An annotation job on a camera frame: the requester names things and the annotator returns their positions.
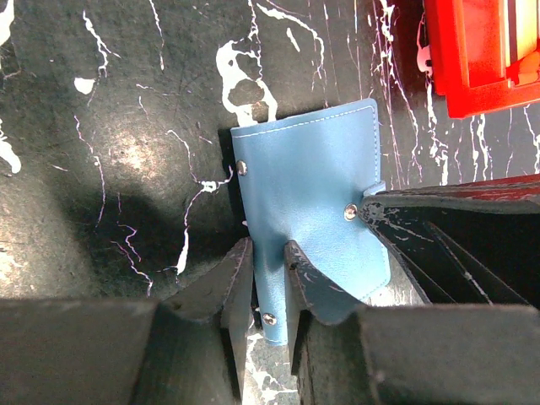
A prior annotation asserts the stack of credit cards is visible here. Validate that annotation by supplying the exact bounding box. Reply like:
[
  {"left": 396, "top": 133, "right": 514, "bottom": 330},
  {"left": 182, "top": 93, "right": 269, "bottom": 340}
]
[{"left": 504, "top": 0, "right": 539, "bottom": 67}]

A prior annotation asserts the blue card holder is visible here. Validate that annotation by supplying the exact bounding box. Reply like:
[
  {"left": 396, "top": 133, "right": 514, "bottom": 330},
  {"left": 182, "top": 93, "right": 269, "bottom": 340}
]
[{"left": 231, "top": 99, "right": 391, "bottom": 346}]

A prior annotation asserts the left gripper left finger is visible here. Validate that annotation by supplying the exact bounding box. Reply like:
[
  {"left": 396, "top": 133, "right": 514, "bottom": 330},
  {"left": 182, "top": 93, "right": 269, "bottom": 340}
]
[{"left": 1, "top": 238, "right": 253, "bottom": 404}]

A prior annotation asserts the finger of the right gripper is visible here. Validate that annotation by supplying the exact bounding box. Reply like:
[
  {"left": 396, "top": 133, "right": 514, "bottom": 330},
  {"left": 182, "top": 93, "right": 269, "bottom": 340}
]
[{"left": 360, "top": 175, "right": 539, "bottom": 307}]

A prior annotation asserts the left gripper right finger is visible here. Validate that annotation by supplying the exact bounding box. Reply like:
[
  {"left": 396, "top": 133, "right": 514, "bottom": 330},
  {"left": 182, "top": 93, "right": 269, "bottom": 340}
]
[{"left": 283, "top": 241, "right": 539, "bottom": 404}]

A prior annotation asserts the red plastic bin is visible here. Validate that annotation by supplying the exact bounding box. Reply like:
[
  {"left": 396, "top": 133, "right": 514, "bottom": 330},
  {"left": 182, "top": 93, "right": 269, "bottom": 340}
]
[{"left": 424, "top": 1, "right": 539, "bottom": 118}]

